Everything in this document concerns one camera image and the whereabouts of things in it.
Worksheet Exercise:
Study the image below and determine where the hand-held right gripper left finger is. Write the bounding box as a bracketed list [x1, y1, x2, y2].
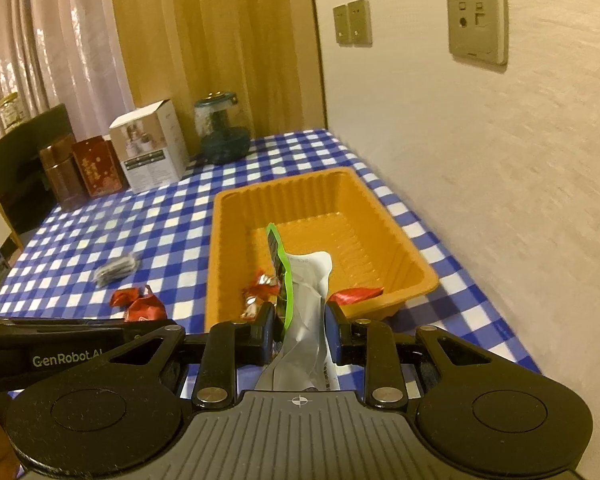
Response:
[105, 302, 277, 409]

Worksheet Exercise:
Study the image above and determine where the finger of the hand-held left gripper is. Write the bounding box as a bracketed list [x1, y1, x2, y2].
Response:
[0, 315, 180, 343]

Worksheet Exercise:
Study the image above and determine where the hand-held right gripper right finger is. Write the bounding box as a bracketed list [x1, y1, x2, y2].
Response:
[323, 302, 487, 409]

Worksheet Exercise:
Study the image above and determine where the green-edged white snack packet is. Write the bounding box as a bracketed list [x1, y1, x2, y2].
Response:
[256, 222, 342, 394]

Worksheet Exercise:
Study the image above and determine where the red white snack packet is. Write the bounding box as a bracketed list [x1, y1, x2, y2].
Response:
[239, 269, 282, 319]

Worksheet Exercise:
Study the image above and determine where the red snack wrapper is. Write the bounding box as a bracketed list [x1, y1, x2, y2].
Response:
[327, 286, 385, 307]

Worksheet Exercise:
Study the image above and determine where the large red snack packet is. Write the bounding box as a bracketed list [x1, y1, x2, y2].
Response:
[124, 294, 167, 323]

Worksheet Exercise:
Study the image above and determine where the orange plastic tray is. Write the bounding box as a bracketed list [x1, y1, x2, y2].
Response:
[203, 166, 441, 334]

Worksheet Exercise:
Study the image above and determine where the dark red wrapped candy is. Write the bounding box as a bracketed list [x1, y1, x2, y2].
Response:
[110, 285, 154, 309]

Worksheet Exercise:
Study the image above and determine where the dark seaweed snack packet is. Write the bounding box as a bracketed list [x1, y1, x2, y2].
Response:
[93, 253, 141, 286]

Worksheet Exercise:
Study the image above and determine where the blue white checked tablecloth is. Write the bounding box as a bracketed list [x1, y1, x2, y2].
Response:
[0, 127, 544, 413]

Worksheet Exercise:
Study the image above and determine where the brown tin canister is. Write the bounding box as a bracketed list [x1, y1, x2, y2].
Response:
[38, 142, 89, 212]

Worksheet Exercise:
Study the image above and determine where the black monitor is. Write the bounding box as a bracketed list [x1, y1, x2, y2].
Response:
[0, 103, 76, 237]

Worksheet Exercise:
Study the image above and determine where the red printed tin box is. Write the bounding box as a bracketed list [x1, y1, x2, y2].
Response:
[70, 135, 126, 199]

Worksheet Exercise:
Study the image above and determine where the white cardboard box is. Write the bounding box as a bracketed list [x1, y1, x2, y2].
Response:
[108, 98, 190, 195]

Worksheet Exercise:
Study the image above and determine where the green glass jar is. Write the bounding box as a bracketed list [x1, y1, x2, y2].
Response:
[193, 90, 252, 164]

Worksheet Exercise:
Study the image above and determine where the yellow-lidded glass jar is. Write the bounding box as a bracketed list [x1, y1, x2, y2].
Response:
[0, 92, 22, 129]

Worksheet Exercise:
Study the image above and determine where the pink sheer curtain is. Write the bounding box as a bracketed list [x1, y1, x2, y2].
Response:
[0, 0, 137, 147]

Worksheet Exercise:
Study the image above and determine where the yellow curtain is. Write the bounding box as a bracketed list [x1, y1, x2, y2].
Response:
[107, 0, 329, 162]

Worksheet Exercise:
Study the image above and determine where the large beige network wall socket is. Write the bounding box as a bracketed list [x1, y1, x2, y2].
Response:
[445, 0, 509, 66]

